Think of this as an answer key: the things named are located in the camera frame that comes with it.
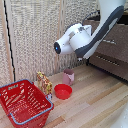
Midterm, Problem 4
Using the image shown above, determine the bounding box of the brown wooden drawer cabinet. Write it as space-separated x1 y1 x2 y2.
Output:
81 9 128 83

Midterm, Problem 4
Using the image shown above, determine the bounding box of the pink plastic cup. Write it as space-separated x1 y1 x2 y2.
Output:
61 68 76 87

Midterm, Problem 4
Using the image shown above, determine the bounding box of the red plastic bowl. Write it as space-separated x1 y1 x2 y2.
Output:
53 83 74 101

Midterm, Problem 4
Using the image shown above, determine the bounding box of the yellow red snack box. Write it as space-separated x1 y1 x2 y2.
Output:
35 71 54 101

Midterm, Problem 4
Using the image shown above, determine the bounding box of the red plastic shopping basket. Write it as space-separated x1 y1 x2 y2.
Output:
0 78 55 128

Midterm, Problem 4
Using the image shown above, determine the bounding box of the metal drawer handle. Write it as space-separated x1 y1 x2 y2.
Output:
95 54 121 67
101 38 118 45

